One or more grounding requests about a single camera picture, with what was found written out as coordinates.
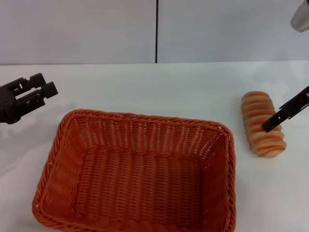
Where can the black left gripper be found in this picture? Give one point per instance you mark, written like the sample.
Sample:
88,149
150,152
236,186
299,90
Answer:
8,108

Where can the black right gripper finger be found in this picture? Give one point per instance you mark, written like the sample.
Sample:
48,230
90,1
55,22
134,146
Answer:
282,115

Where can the striped orange cream bread roll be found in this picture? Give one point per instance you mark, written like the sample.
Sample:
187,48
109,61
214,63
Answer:
258,118

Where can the orange woven plastic basket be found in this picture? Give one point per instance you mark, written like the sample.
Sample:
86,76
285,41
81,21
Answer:
142,174

